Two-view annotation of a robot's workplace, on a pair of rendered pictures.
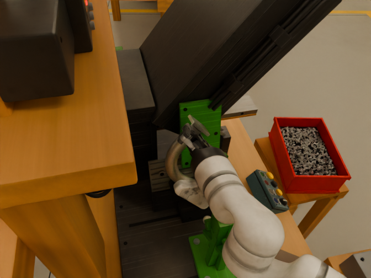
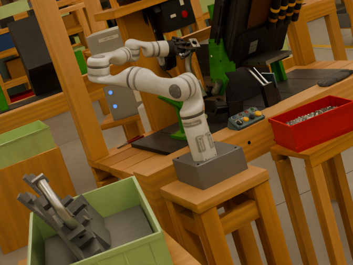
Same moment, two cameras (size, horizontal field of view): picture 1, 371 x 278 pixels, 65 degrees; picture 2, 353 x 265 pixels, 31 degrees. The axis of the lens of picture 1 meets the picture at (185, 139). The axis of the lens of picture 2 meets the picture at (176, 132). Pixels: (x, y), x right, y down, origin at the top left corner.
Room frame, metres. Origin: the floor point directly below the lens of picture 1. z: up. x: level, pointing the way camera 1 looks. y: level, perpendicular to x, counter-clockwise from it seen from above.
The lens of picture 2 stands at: (-0.20, -2.99, 1.69)
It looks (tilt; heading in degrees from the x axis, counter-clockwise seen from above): 15 degrees down; 81
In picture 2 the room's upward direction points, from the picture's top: 18 degrees counter-clockwise
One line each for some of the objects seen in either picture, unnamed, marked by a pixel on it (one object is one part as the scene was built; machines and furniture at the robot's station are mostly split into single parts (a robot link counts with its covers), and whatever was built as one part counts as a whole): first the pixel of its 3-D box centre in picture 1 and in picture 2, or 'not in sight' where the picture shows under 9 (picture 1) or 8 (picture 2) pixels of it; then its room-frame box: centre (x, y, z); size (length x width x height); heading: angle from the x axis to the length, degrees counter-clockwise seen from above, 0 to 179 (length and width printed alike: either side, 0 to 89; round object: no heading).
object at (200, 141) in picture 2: not in sight; (198, 136); (0.24, -0.67, 1.03); 0.09 x 0.09 x 0.17; 17
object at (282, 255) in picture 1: (287, 265); not in sight; (0.30, -0.32, 0.91); 0.10 x 0.08 x 0.03; 68
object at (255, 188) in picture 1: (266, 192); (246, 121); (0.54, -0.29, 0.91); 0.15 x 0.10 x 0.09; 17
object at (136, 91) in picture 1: (123, 118); (234, 66); (0.70, 0.21, 1.07); 0.30 x 0.18 x 0.34; 17
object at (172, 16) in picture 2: not in sight; (173, 13); (0.47, 0.22, 1.42); 0.17 x 0.12 x 0.15; 17
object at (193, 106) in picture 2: not in sight; (187, 96); (0.25, -0.66, 1.19); 0.09 x 0.09 x 0.17; 39
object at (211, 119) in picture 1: (197, 126); (221, 59); (0.58, -0.03, 1.17); 0.13 x 0.12 x 0.20; 17
